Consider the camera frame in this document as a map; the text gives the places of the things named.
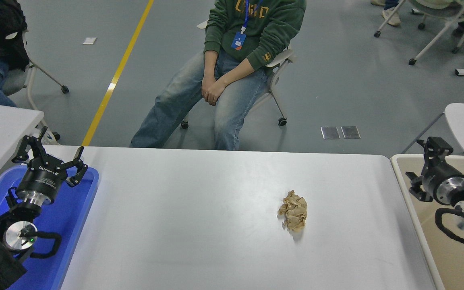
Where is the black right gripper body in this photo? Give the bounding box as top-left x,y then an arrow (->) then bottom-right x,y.
425,163 -> 464,201

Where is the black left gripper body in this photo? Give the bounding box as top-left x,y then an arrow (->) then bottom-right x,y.
16,158 -> 68,199

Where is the tan paper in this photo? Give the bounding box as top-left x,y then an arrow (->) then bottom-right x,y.
277,190 -> 308,232

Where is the person's right hand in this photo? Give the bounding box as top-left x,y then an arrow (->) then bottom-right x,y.
201,77 -> 217,102

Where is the person's left hand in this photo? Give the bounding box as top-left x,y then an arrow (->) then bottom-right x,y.
207,82 -> 227,106

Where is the blue plastic tray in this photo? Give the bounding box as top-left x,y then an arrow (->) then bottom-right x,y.
0,164 -> 99,290

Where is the large pale bin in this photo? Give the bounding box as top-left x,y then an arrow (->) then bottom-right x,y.
390,154 -> 464,290

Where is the white-framed wheeled chair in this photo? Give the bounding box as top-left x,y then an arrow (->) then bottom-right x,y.
374,0 -> 464,66

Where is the blue lanyard with badge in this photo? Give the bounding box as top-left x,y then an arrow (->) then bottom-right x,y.
231,0 -> 263,51

